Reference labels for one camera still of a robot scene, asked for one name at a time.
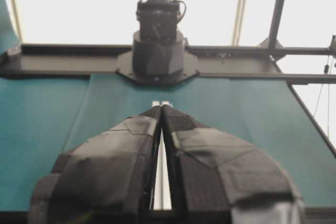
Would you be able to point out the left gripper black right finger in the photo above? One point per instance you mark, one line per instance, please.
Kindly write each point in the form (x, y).
(214, 175)

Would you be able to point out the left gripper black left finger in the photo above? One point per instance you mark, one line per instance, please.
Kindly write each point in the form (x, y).
(107, 179)

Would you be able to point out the silver aluminium extrusion rail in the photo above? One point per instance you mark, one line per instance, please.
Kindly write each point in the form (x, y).
(162, 198)

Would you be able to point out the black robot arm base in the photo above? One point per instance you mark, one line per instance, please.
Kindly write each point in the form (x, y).
(158, 55)

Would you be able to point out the teal table mat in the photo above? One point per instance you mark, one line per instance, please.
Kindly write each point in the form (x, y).
(44, 117)

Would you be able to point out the black metal frame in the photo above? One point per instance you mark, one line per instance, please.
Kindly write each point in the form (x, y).
(239, 89)

